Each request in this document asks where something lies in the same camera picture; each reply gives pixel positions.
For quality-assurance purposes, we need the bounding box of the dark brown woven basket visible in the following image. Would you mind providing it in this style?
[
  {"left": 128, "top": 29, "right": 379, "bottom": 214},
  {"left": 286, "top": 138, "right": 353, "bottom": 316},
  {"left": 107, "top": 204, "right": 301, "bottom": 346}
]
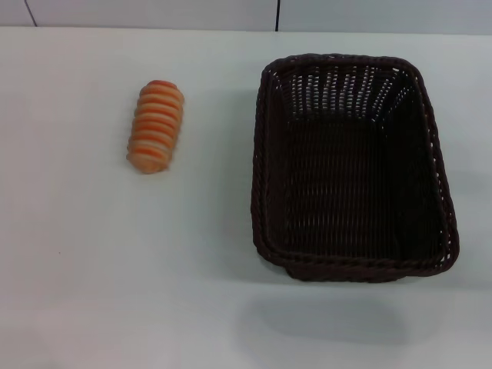
[{"left": 248, "top": 53, "right": 460, "bottom": 284}]

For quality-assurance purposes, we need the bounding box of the orange ridged bread roll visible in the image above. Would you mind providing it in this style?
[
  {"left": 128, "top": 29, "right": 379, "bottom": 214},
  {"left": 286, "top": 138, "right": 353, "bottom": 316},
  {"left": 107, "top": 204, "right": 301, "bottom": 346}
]
[{"left": 125, "top": 79, "right": 187, "bottom": 176}]

